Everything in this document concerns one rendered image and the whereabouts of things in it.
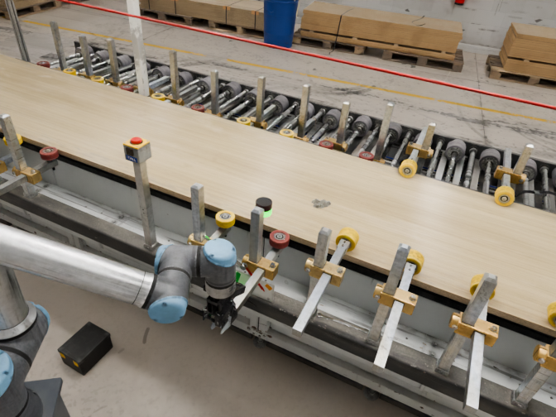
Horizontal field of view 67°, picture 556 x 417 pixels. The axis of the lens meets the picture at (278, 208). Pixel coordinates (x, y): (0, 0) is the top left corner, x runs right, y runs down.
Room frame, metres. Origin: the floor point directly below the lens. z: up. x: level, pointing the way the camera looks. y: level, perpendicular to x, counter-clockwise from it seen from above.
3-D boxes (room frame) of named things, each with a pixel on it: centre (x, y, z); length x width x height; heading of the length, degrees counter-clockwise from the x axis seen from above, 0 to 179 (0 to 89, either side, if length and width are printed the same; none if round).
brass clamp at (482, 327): (0.86, -0.64, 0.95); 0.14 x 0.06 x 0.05; 68
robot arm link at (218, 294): (0.85, 0.15, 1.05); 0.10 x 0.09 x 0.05; 67
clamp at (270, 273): (1.15, 0.05, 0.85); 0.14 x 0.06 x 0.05; 68
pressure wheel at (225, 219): (1.35, 0.21, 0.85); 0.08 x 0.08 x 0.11
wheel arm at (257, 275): (1.08, 0.06, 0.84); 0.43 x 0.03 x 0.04; 158
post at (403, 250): (0.96, -0.39, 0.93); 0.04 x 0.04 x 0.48; 68
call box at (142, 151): (1.35, 0.54, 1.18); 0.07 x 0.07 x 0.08; 68
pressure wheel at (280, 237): (1.26, -0.02, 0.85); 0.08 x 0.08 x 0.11
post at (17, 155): (1.63, 1.22, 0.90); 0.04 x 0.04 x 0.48; 68
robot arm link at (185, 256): (0.83, 0.26, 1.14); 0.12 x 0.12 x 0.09; 6
